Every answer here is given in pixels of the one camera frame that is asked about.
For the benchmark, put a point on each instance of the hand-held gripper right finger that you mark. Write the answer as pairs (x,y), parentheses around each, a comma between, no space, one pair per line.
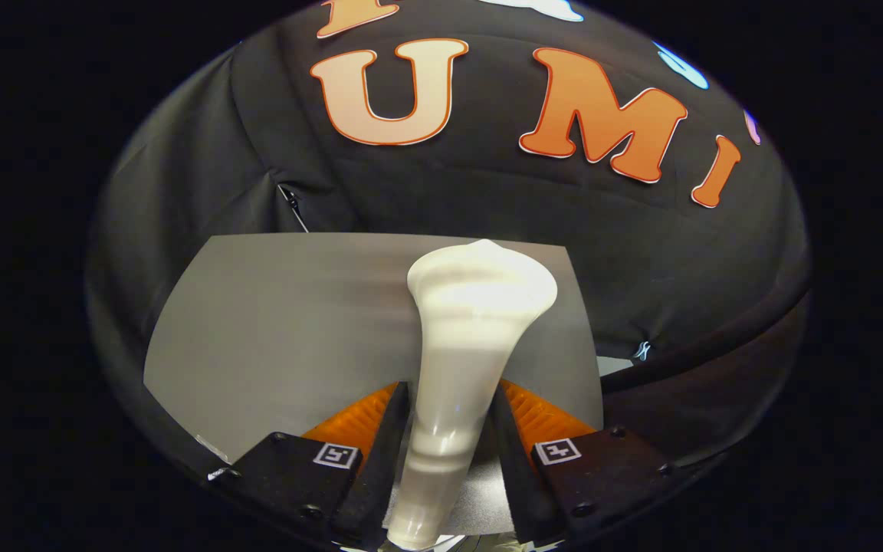
(518,483)

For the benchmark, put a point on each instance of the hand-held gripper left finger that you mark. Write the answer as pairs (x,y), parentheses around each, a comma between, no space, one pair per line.
(376,475)

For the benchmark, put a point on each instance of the white garment steamer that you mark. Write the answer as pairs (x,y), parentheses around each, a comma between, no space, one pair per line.
(472,322)

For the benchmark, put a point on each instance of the grey drawer cabinet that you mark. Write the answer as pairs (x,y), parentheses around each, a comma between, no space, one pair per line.
(280,330)

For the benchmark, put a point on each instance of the black backdrop cloth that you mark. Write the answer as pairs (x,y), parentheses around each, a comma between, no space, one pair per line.
(487,199)

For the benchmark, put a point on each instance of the small black clip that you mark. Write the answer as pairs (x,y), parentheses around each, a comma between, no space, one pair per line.
(290,203)

